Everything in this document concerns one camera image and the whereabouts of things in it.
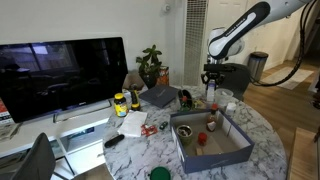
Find green bottle red cap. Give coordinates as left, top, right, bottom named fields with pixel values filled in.
left=179, top=95, right=190, bottom=112

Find magazine stack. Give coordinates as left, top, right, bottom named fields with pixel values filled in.
left=0, top=123, right=21, bottom=141

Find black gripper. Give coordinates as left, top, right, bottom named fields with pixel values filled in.
left=200, top=71, right=227, bottom=87

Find white tv console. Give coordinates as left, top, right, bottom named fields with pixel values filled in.
left=0, top=99, right=126, bottom=180

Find small bottle round cap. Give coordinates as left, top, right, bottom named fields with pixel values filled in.
left=149, top=166, right=172, bottom=180

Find navy cardboard box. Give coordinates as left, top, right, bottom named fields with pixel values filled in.
left=169, top=109, right=256, bottom=175

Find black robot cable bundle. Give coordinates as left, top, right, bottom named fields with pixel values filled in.
left=248, top=0, right=318, bottom=88

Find light wooden bench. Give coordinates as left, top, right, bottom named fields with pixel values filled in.
left=288, top=127, right=320, bottom=180

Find hot sauce bottle red cap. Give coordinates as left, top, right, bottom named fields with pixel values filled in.
left=205, top=103, right=220, bottom=133

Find clear plastic container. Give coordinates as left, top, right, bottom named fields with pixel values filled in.
left=214, top=88, right=235, bottom=108

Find red sauce packets pile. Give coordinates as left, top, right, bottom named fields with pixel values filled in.
left=140, top=124, right=159, bottom=137

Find small red capped jar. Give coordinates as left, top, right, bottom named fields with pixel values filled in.
left=197, top=131, right=209, bottom=147

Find steel trash can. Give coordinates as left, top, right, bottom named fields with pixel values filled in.
left=248, top=51, right=270, bottom=83

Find patterned floor rug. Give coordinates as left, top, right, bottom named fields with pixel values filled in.
left=259, top=66, right=314, bottom=91

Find dark grey chair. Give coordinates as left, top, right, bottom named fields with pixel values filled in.
left=9, top=132, right=73, bottom=180
left=219, top=63, right=252, bottom=101

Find yellow vitamin bottle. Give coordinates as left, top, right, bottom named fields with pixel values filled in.
left=113, top=92, right=129, bottom=118

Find black flat screen tv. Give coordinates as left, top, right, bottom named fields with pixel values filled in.
left=0, top=36, right=129, bottom=124

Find green potted plant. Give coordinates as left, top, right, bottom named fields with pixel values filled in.
left=135, top=44, right=164, bottom=89

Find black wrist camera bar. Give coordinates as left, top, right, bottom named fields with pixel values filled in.
left=203, top=63, right=236, bottom=73

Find open tin can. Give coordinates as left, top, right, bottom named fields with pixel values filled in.
left=176, top=124, right=194, bottom=147

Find tall white plastic bottle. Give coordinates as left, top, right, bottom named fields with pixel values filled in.
left=206, top=79, right=217, bottom=103

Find white wall thermostat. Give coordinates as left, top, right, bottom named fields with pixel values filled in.
left=162, top=2, right=172, bottom=14

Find black remote control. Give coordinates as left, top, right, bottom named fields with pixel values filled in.
left=104, top=133, right=126, bottom=149

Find tall white wall heater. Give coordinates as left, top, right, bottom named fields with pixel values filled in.
left=183, top=0, right=209, bottom=87

